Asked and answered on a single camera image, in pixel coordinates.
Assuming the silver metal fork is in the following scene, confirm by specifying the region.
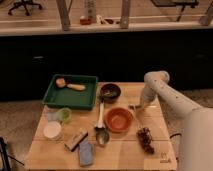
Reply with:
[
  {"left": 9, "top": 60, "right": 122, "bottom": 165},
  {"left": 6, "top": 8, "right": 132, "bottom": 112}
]
[{"left": 129, "top": 105, "right": 141, "bottom": 110}]

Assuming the green plastic cup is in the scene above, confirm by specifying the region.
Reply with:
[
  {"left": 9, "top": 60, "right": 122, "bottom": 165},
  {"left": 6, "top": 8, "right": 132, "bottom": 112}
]
[{"left": 57, "top": 108, "right": 71, "bottom": 123}]

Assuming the clear plastic cup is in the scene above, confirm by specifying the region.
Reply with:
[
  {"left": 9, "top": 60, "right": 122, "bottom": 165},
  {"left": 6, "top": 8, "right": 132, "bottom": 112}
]
[{"left": 45, "top": 111, "right": 58, "bottom": 121}]

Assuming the dark brown bowl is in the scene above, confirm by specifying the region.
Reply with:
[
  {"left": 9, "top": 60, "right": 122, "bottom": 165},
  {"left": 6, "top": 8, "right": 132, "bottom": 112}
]
[{"left": 99, "top": 83, "right": 121, "bottom": 103}]

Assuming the yellow toy bread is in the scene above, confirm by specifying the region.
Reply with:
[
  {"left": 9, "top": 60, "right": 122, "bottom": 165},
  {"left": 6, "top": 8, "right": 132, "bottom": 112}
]
[{"left": 67, "top": 84, "right": 86, "bottom": 91}]

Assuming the orange bowl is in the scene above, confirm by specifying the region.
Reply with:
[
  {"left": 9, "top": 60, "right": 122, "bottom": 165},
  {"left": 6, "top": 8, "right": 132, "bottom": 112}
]
[{"left": 104, "top": 107, "right": 133, "bottom": 133}]

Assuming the orange round toy food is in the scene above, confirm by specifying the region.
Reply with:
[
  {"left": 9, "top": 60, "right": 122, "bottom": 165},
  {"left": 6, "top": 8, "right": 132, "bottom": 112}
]
[{"left": 55, "top": 78, "right": 66, "bottom": 88}]

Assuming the green plastic tray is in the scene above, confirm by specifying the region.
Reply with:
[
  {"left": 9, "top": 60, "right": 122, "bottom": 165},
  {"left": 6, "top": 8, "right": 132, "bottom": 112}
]
[{"left": 43, "top": 74, "right": 98, "bottom": 110}]

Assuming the dark grape bunch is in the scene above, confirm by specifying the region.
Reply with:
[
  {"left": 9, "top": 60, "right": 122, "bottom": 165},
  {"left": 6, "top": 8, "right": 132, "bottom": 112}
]
[{"left": 137, "top": 127, "right": 155, "bottom": 154}]

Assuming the blue grey sponge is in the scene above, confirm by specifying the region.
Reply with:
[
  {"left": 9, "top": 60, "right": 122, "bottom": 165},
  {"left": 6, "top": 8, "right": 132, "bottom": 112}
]
[{"left": 79, "top": 141, "right": 93, "bottom": 167}]

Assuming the red bowl on counter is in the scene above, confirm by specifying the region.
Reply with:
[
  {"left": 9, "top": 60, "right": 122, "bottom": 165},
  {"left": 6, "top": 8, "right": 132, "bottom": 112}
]
[{"left": 80, "top": 16, "right": 92, "bottom": 25}]

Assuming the white round container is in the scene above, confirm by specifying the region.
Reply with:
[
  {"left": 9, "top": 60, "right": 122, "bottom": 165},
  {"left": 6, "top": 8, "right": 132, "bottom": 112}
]
[{"left": 43, "top": 121, "right": 62, "bottom": 140}]

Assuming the black office chair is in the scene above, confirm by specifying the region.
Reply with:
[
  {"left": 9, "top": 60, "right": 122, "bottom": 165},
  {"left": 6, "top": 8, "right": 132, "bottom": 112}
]
[{"left": 8, "top": 0, "right": 43, "bottom": 16}]

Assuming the black stand left edge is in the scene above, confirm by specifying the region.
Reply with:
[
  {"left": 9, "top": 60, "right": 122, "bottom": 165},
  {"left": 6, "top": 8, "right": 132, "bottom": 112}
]
[{"left": 0, "top": 137, "right": 20, "bottom": 171}]

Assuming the black floor cable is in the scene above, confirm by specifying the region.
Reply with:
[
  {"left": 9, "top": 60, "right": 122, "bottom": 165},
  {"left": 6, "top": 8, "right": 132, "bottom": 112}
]
[{"left": 169, "top": 132, "right": 183, "bottom": 161}]

